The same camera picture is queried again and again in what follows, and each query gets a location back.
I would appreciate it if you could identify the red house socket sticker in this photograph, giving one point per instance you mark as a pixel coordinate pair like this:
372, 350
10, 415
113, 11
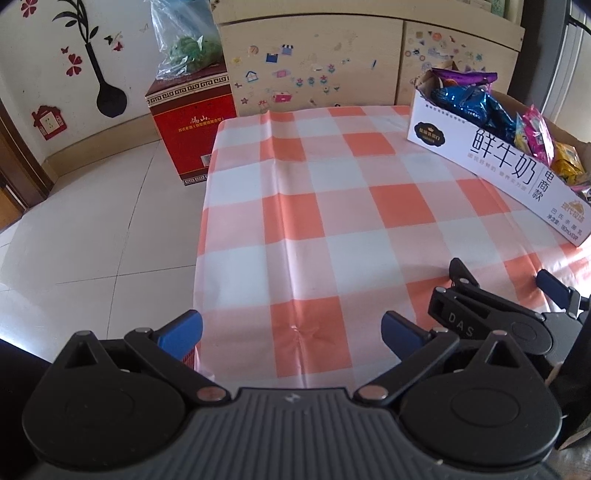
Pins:
48, 122

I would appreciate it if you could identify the blue snack bag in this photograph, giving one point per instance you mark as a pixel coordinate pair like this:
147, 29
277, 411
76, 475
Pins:
475, 108

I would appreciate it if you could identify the red gift box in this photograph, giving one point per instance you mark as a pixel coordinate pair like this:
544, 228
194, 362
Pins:
194, 134

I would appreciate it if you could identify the beige cabinet with stickers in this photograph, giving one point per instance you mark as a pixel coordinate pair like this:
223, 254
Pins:
323, 60

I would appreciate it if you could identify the black flower wall decal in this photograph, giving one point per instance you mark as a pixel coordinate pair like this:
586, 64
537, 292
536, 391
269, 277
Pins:
108, 92

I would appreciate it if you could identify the pink snack packet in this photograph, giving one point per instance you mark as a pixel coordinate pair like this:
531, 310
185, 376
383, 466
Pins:
538, 136

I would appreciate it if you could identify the yellow bread bun packet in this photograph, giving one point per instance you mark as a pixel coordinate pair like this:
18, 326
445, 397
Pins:
568, 164

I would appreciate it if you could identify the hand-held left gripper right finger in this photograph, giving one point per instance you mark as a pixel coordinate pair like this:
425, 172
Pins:
401, 334

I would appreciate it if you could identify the clear plastic bag of greens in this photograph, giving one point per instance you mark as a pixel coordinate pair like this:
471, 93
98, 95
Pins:
187, 46

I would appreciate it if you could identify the purple snack bag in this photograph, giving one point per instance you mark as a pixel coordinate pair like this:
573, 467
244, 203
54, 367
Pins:
466, 77

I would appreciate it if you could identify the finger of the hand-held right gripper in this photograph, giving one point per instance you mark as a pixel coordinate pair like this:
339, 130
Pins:
551, 284
461, 274

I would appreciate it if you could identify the orange white checkered tablecloth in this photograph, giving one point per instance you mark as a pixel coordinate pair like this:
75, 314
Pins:
332, 221

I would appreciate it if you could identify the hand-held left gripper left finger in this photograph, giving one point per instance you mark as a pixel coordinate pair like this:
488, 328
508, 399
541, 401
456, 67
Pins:
180, 334

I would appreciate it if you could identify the grey refrigerator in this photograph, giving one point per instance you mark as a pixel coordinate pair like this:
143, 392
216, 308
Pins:
554, 41

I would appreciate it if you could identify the brown wooden door frame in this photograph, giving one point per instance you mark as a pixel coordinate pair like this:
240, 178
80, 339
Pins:
18, 175

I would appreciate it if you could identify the white printed cardboard box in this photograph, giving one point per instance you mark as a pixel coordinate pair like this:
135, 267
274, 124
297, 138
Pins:
461, 143

